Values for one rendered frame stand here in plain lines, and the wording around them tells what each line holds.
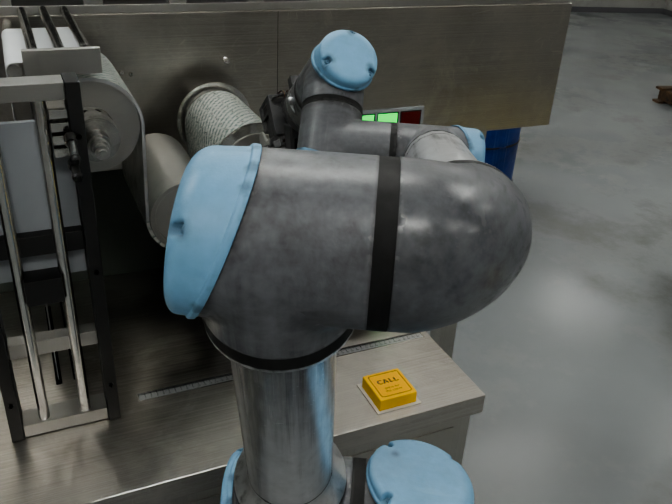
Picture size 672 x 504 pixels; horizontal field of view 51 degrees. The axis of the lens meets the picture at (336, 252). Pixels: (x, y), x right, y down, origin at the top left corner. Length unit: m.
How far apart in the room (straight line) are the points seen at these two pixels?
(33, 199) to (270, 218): 0.65
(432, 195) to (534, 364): 2.55
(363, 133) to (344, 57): 0.09
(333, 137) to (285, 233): 0.41
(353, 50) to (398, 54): 0.77
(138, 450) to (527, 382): 1.95
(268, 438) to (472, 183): 0.29
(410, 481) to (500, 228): 0.39
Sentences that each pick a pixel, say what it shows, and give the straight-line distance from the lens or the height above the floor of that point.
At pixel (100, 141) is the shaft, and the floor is 1.35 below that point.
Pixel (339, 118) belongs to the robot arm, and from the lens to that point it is 0.83.
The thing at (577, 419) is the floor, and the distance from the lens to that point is 2.75.
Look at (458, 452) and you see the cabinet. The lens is 1.38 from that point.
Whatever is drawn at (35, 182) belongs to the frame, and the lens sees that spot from 1.03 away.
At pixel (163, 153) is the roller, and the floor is 1.23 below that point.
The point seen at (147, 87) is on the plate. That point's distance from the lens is 1.45.
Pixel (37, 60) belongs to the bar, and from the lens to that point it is 1.05.
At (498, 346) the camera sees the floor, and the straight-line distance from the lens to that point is 3.02.
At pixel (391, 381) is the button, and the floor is 0.92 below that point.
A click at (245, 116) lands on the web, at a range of 1.23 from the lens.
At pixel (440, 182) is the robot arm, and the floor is 1.52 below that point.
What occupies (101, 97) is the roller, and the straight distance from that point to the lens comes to 1.11.
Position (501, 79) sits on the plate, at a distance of 1.79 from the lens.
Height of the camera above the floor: 1.68
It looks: 28 degrees down
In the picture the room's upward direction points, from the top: 3 degrees clockwise
